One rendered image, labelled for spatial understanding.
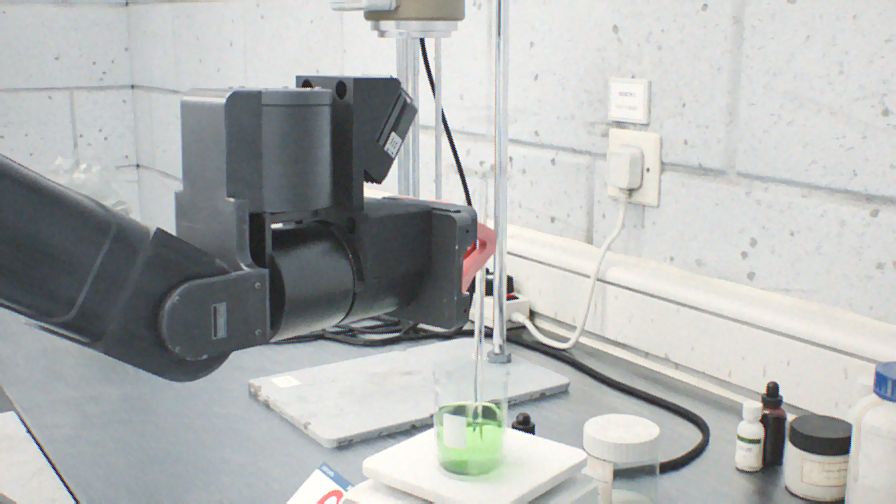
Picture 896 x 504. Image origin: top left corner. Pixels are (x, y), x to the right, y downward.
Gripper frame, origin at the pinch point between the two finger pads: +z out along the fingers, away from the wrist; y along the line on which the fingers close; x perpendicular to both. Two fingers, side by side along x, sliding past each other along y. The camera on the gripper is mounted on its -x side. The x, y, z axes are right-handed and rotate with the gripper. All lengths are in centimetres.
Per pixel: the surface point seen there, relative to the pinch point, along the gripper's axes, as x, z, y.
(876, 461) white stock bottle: 17.3, 24.8, -19.1
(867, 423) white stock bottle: 14.6, 24.9, -18.1
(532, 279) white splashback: 17, 58, 35
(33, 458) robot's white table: 25, -6, 46
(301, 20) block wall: -18, 85, 107
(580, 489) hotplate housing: 17.9, 6.8, -4.2
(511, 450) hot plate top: 15.8, 5.1, 0.6
